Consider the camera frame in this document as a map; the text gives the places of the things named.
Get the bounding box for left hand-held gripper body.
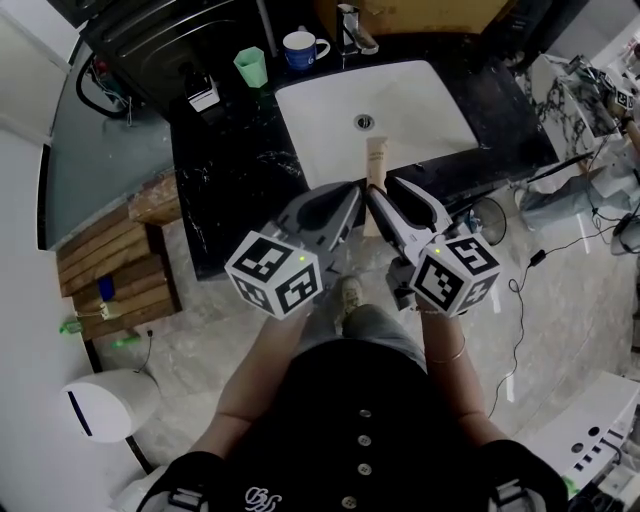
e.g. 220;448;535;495
223;213;352;320

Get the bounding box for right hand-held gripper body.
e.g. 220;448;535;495
386;221;502;319

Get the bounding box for thin beige card sheet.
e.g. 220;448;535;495
363;136;392;238

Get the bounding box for person's left forearm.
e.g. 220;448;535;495
215;303;314;454

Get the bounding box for person's right forearm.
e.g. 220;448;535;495
415;307;509;447

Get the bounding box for person's light shoe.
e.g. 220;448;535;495
338;275;365;329

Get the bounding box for person's grey trousers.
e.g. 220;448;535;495
341;302;429;374

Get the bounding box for white flat board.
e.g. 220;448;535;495
274;59;481;190

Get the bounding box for person's black top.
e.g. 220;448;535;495
141;338;572;512

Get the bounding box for wooden pallet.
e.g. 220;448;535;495
55;171;184;342

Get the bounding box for blue mug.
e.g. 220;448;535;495
282;30;333;72

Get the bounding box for green plastic cup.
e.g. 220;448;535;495
233;45;267;89

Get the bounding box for small white box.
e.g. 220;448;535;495
183;66;220;115

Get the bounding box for chrome faucet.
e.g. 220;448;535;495
335;3;381;57

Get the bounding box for white marble counter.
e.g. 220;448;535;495
516;51;640;172

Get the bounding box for brown cardboard box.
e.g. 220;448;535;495
314;0;522;36

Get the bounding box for white appliance panel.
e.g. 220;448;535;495
513;371;640;502

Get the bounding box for grey metal appliance oval embossed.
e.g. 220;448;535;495
78;0;277;117

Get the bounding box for black floor cable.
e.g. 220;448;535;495
486;248;548;422

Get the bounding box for thin gold bracelet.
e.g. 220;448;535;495
428;333;469;365

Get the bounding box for black hose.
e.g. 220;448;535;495
74;53;136;121

